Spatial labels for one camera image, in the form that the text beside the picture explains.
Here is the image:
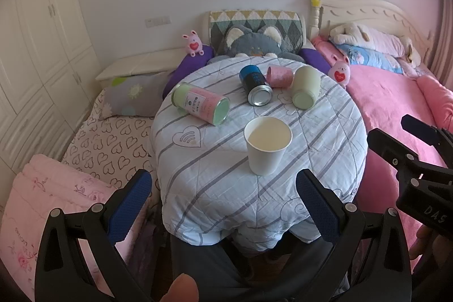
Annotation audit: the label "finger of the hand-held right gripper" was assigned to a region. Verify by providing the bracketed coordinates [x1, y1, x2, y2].
[367, 128, 453, 189]
[401, 114, 453, 169]

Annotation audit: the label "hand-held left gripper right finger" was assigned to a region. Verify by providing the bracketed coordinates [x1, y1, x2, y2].
[296, 168, 413, 302]

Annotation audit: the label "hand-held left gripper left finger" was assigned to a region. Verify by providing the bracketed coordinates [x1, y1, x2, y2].
[34, 168, 158, 302]

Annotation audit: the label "white paper cup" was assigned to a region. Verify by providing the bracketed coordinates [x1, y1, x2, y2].
[244, 117, 292, 176]

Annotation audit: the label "light green cup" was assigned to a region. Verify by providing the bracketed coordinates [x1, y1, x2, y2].
[292, 66, 320, 110]

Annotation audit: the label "pink cup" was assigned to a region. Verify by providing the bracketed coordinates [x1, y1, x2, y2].
[266, 65, 295, 88]

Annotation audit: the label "person's right hand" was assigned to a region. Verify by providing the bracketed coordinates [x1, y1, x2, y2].
[410, 226, 441, 262]

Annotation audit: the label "person's left hand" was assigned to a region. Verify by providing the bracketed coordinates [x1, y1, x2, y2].
[166, 273, 199, 302]

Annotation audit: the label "pink bolster cushion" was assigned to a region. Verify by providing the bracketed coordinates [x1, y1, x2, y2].
[417, 75, 453, 134]

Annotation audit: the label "pink bed blanket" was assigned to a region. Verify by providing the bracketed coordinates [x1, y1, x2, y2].
[311, 37, 453, 253]

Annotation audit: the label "heart print bed sheet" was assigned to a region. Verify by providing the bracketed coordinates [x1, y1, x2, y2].
[62, 90, 163, 196]

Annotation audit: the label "striped light blue table quilt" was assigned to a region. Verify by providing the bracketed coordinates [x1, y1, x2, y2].
[150, 56, 369, 256]

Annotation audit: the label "pink bunny plush toy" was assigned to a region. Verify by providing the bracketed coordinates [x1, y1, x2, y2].
[182, 29, 205, 58]
[327, 54, 352, 87]

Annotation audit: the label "blue cartoon pillow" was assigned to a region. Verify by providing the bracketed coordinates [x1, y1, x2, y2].
[334, 44, 405, 75]

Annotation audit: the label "folded pink floral quilt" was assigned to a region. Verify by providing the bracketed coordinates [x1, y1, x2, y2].
[0, 153, 156, 302]

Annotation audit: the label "person's grey pants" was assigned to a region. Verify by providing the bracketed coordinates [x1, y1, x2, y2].
[169, 228, 352, 302]

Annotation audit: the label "white plush dog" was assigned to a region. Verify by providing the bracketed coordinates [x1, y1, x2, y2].
[329, 22, 422, 68]

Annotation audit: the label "grey flower pillow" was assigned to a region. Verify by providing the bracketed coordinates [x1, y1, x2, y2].
[102, 70, 178, 120]

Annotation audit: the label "pink and green cylinder can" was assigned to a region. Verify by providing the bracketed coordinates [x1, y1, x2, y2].
[172, 83, 231, 126]

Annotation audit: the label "cream bed headboard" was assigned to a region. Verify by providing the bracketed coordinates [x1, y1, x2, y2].
[309, 0, 436, 57]

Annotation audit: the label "blue metal can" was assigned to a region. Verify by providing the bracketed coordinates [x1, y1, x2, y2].
[239, 65, 273, 107]

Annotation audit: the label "purple cushion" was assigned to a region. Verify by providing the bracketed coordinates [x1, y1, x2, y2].
[163, 45, 331, 99]

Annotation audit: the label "grey cat cushion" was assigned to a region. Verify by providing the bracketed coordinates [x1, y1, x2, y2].
[214, 24, 303, 59]

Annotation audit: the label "white wardrobe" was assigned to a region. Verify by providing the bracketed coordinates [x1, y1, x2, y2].
[0, 0, 104, 161]

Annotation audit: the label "diamond pattern chair cover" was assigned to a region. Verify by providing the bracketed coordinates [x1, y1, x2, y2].
[208, 10, 307, 51]

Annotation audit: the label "white wall switch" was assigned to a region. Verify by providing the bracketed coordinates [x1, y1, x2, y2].
[146, 16, 171, 27]

